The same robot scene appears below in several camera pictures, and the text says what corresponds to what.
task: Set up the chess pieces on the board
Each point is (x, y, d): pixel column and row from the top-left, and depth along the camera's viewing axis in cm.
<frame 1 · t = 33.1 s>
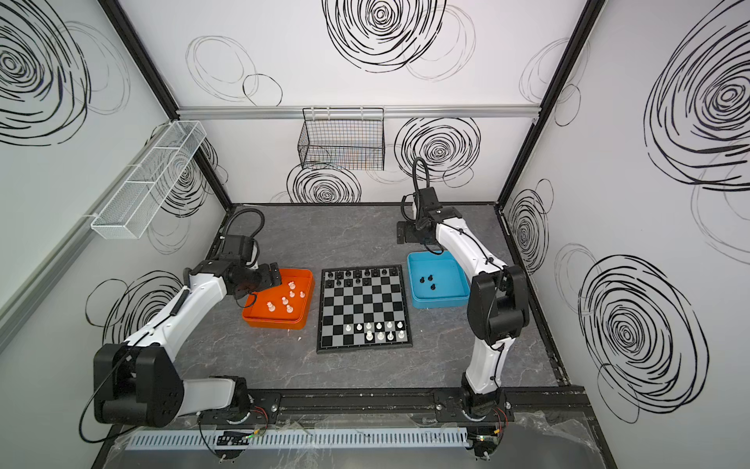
left hand: (269, 280, 86), fingers open
right hand: (409, 234, 92), fingers open
blue plastic tray: (437, 280, 101), on the table
orange plastic tray: (285, 305, 92), point 2 cm above the table
black white chess board: (363, 309, 92), point 2 cm above the table
black pawn in tray: (431, 277, 100), on the table
black pawn in tray 2: (422, 280, 98), point 2 cm above the table
black pawn in tray 3: (433, 286, 98), on the table

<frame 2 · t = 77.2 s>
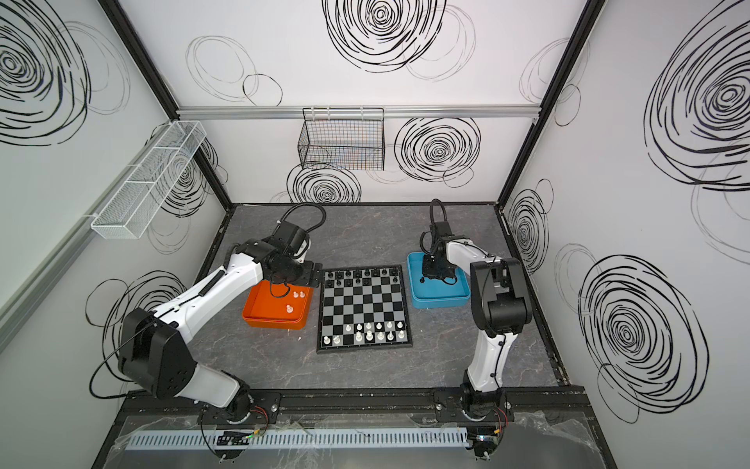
left hand: (310, 276, 84), fingers open
right hand: (427, 272, 98), fingers closed
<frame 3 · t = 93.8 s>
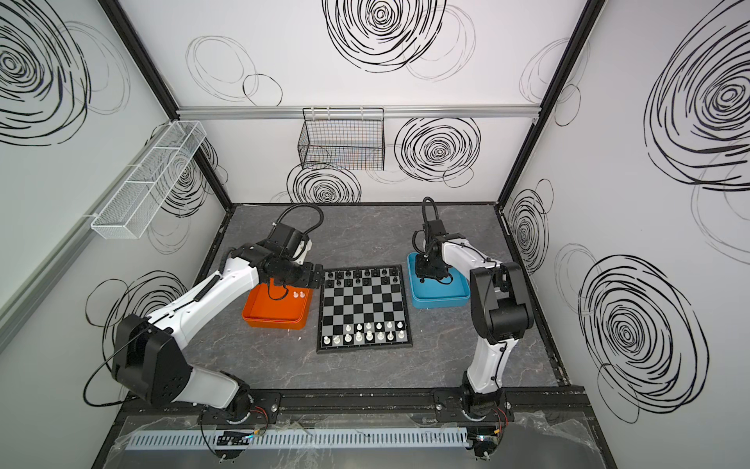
left hand: (313, 277, 84), fingers open
right hand: (419, 272, 96), fingers open
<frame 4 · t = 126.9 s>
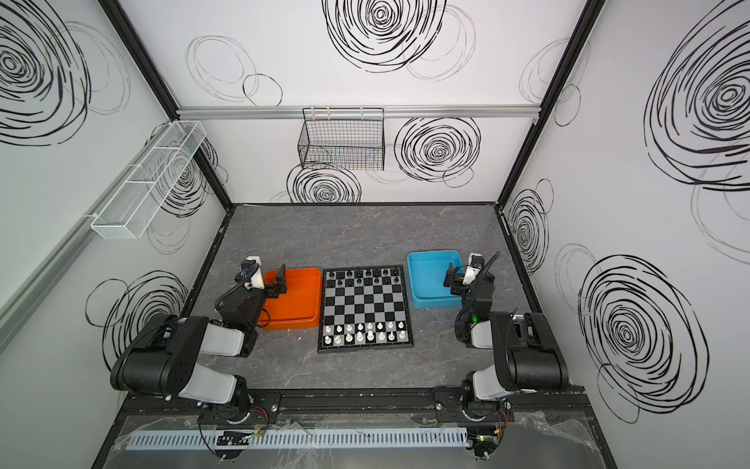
left hand: (270, 264, 88), fingers open
right hand: (463, 265, 90), fingers open
orange plastic tray: (300, 307, 91), point 3 cm above the table
